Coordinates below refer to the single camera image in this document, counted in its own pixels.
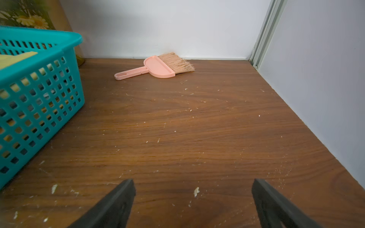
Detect aluminium corner post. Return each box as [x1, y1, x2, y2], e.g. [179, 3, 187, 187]
[250, 0, 288, 70]

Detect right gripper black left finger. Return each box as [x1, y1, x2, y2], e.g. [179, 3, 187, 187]
[69, 179, 136, 228]

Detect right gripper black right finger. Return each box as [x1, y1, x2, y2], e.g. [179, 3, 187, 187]
[252, 179, 321, 228]

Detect artificial green plant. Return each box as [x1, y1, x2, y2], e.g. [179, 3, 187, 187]
[1, 1, 83, 65]

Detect teal plastic basket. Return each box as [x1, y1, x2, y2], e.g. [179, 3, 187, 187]
[1, 26, 85, 186]

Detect mustard zigzag pillowcase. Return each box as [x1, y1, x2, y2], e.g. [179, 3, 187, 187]
[0, 51, 38, 70]

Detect pink hand brush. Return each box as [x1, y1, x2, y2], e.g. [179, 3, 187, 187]
[114, 52, 195, 80]

